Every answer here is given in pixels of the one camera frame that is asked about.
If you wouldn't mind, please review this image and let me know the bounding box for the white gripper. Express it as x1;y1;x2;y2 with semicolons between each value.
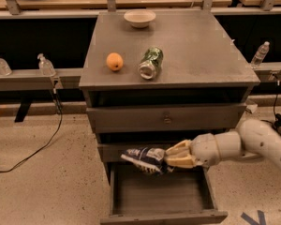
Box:
165;133;218;169

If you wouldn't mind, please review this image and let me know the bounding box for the blue chip bag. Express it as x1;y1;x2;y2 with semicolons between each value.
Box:
121;147;174;175

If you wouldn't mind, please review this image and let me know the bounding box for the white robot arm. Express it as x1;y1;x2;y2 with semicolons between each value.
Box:
164;119;281;171

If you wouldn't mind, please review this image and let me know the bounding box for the grey open bottom drawer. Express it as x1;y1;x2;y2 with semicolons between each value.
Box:
100;163;228;225

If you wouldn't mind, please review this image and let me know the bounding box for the grey top drawer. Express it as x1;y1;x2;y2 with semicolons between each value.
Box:
86;103;245;133

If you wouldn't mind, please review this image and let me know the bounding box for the grey wooden drawer cabinet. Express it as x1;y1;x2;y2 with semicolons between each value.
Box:
78;8;261;186

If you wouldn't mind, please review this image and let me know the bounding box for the blue floor tape mark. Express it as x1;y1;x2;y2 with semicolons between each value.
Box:
240;210;267;225

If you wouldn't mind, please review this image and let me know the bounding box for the crushed green soda can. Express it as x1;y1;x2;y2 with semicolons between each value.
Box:
138;47;164;80

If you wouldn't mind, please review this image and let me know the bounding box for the orange fruit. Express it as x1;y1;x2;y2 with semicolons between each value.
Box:
106;52;124;71

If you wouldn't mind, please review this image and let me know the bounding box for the clear water bottle right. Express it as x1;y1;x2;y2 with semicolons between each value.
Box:
250;41;270;69

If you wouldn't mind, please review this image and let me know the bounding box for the white ceramic bowl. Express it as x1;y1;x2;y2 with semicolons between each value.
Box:
124;9;155;28

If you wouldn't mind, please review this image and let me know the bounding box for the clear bottle on ledge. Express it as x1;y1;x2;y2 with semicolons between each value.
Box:
37;53;56;77

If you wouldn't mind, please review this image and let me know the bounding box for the clear bottle far left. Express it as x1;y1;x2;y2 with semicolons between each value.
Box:
0;58;12;76

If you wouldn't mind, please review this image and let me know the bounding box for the black cable bundle right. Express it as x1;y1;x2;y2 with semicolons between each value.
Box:
260;73;281;136

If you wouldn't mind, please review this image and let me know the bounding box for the grey metal ledge rail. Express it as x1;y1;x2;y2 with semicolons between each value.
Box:
0;68;82;91

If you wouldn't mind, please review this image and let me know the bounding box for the black floor cable left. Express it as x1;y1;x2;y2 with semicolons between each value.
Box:
0;78;64;175

